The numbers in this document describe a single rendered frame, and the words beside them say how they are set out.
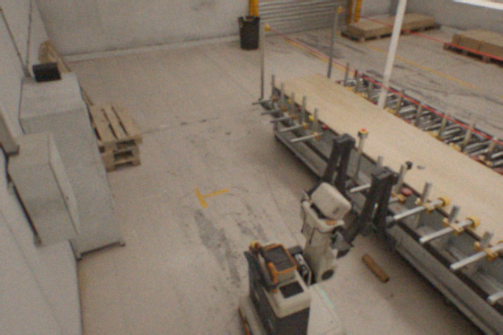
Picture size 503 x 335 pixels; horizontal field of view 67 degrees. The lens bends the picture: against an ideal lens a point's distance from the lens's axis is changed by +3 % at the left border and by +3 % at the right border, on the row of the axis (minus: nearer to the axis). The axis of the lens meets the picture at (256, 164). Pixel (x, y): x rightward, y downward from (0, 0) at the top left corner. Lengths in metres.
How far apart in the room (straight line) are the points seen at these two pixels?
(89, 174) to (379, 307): 2.76
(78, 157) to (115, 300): 1.29
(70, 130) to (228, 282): 1.89
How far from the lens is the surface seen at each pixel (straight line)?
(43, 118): 3.31
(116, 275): 3.89
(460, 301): 3.67
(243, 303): 3.14
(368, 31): 10.48
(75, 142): 3.40
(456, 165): 3.85
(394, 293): 3.72
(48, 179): 2.50
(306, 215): 2.46
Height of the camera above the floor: 2.83
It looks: 34 degrees down
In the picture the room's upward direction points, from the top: straight up
